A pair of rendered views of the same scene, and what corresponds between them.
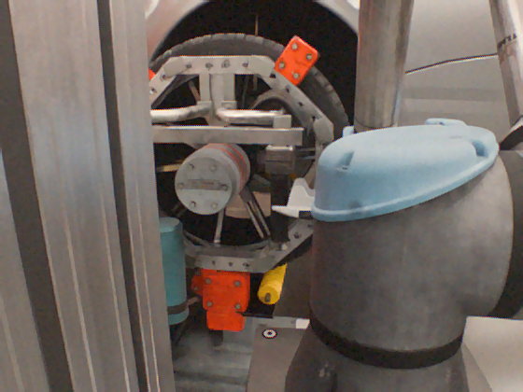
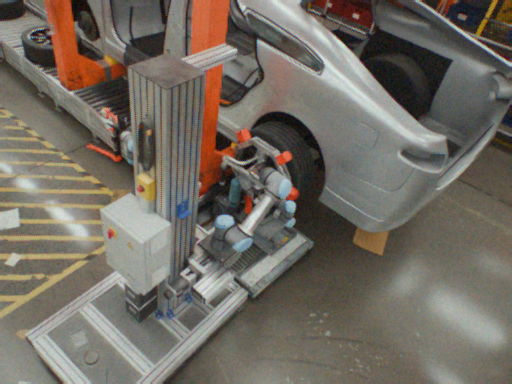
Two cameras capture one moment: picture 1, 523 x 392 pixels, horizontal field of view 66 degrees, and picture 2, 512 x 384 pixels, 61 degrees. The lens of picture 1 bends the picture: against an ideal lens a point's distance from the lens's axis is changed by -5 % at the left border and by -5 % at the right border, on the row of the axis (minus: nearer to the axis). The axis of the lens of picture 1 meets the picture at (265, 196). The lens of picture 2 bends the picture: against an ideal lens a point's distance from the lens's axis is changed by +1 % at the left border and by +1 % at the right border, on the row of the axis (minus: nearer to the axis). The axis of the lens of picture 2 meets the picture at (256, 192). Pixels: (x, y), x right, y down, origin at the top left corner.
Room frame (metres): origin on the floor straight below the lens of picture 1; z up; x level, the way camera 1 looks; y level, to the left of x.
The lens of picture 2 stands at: (-1.30, -1.05, 2.97)
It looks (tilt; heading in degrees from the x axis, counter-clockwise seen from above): 42 degrees down; 26
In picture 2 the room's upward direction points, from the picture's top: 11 degrees clockwise
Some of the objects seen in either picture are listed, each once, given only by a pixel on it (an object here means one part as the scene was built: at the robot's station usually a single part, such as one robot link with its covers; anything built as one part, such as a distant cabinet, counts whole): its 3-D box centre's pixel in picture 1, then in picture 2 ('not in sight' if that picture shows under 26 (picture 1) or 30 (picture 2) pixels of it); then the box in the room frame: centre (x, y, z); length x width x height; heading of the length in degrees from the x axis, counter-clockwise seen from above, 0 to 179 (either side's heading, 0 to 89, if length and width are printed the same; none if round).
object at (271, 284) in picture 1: (274, 273); not in sight; (1.11, -0.03, 0.51); 0.29 x 0.06 x 0.06; 172
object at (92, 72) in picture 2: not in sight; (99, 63); (1.49, 2.45, 0.69); 0.52 x 0.17 x 0.35; 172
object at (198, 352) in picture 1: (240, 313); (263, 209); (1.20, 0.08, 0.32); 0.40 x 0.30 x 0.28; 82
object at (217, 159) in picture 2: not in sight; (228, 154); (1.21, 0.54, 0.69); 0.52 x 0.17 x 0.35; 172
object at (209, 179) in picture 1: (215, 175); (253, 176); (0.96, 0.12, 0.85); 0.21 x 0.14 x 0.14; 172
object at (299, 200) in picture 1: (296, 201); not in sight; (0.74, -0.06, 0.85); 0.09 x 0.03 x 0.06; 91
